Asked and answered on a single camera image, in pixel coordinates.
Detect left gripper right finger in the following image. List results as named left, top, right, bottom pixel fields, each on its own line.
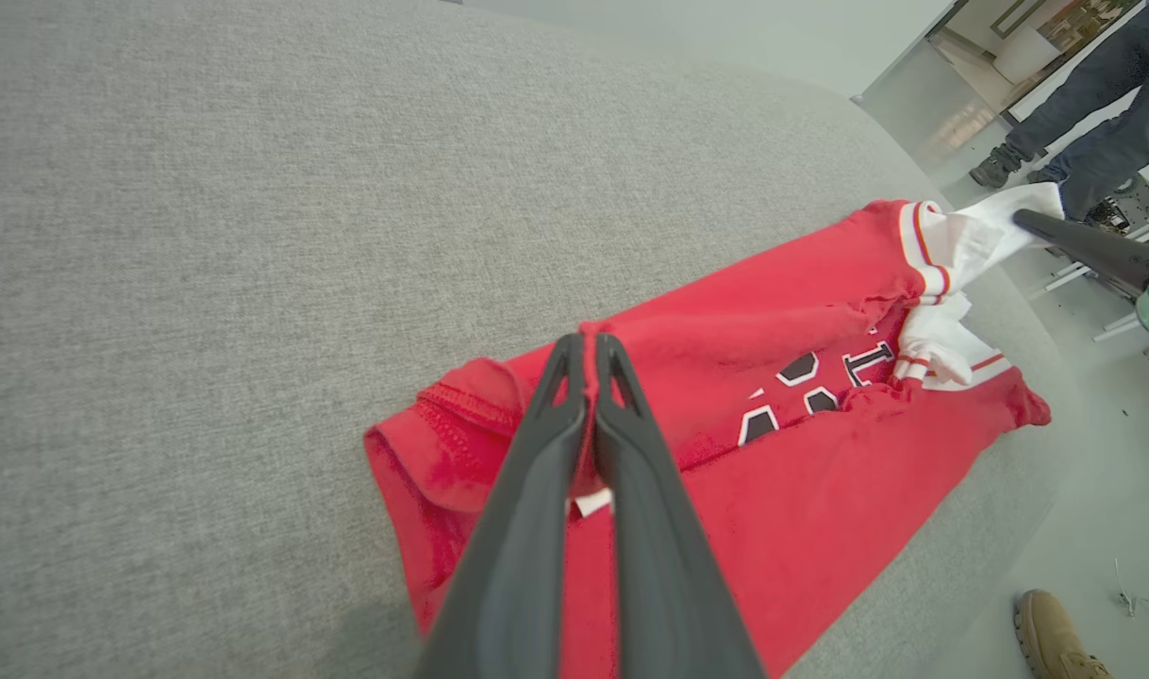
left=592, top=332, right=767, bottom=679

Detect white table frame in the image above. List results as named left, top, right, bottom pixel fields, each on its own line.
left=1027, top=209, right=1149, bottom=343

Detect tan suede boot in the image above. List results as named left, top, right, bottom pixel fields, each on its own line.
left=1013, top=589, right=1119, bottom=679

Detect red jersey white striped trim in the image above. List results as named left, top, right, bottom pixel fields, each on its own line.
left=362, top=182, right=1066, bottom=679

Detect grey fabric sofa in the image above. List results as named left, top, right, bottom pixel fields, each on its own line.
left=0, top=0, right=1087, bottom=679

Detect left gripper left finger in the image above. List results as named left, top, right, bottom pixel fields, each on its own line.
left=414, top=332, right=591, bottom=679

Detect person legs blue jeans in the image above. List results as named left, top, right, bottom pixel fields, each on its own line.
left=1007, top=0, right=1149, bottom=224

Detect dark work boot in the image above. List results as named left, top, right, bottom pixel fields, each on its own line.
left=969, top=141, right=1043, bottom=190

